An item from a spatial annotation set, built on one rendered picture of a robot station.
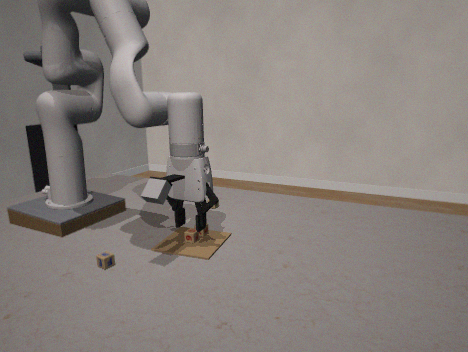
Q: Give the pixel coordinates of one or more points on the tan flat mat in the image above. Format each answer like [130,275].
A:
[204,248]

